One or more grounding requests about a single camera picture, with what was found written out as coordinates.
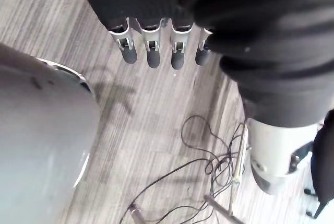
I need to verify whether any metal stand frame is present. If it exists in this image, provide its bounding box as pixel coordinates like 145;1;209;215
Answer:
204;121;252;224

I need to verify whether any silver robot leg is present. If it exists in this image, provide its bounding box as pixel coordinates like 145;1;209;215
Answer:
0;42;102;224

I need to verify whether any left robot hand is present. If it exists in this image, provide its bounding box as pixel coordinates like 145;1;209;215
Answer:
70;0;334;195

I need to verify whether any thin black cable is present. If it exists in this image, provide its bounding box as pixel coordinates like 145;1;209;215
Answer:
119;115;248;224

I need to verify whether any black office chair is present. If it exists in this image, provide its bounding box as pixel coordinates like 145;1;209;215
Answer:
300;109;334;219

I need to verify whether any grey cable plug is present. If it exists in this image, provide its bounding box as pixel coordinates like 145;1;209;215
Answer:
129;207;144;223

